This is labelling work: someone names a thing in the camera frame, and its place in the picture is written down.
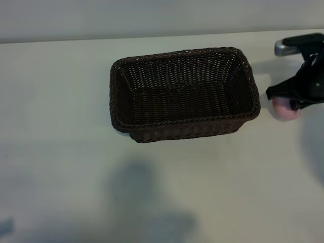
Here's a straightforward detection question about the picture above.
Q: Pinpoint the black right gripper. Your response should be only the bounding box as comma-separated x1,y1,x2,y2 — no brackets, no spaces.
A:
265,50,324,111

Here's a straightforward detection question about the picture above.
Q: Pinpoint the pink peach with green leaf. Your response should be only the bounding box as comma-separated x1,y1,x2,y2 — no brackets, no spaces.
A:
271,97,301,123

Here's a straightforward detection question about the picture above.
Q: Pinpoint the dark brown woven wicker basket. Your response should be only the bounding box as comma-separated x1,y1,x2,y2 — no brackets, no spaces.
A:
109,46,261,144

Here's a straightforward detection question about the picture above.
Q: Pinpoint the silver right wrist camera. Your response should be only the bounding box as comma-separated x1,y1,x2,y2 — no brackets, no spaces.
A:
274,32,324,58

